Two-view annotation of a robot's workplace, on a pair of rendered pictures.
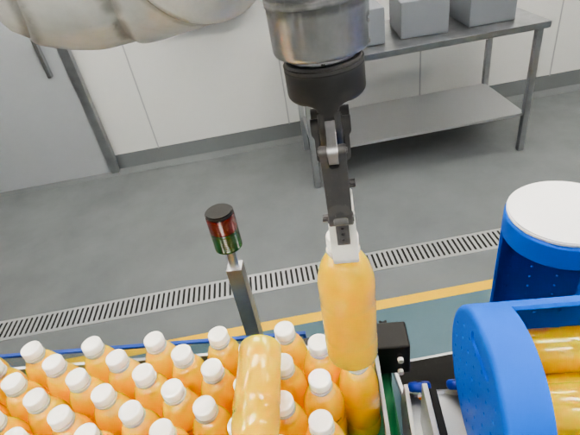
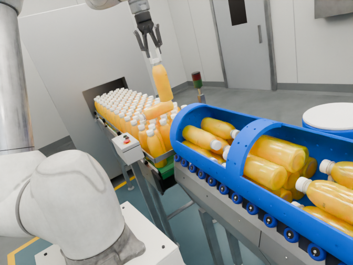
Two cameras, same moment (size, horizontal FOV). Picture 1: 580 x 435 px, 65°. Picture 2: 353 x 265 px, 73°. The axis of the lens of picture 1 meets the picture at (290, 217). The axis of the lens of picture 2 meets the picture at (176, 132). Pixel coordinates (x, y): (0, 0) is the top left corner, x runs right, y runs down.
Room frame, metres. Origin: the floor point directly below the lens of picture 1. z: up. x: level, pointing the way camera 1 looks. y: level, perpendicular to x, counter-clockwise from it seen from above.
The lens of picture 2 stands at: (-0.22, -1.13, 1.58)
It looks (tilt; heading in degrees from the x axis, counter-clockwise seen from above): 24 degrees down; 59
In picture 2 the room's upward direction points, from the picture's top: 16 degrees counter-clockwise
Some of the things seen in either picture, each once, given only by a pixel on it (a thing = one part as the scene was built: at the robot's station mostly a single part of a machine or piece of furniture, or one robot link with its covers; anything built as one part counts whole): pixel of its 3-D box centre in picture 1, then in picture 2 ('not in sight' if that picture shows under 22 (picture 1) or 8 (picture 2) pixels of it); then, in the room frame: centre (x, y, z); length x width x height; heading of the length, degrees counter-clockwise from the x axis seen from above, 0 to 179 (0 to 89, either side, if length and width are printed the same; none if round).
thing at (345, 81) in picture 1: (328, 100); (144, 23); (0.42, -0.06, 1.63); 0.08 x 0.07 x 0.09; 171
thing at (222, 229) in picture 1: (221, 221); (196, 76); (0.83, 0.15, 1.23); 0.06 x 0.06 x 0.04
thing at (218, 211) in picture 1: (226, 239); (198, 83); (0.83, 0.15, 1.18); 0.06 x 0.06 x 0.16
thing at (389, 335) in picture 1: (391, 350); not in sight; (0.62, -0.17, 0.95); 0.10 x 0.07 x 0.10; 172
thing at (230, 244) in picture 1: (226, 237); (197, 82); (0.83, 0.15, 1.18); 0.06 x 0.06 x 0.05
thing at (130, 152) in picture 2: not in sight; (127, 147); (0.16, 0.06, 1.05); 0.20 x 0.10 x 0.10; 82
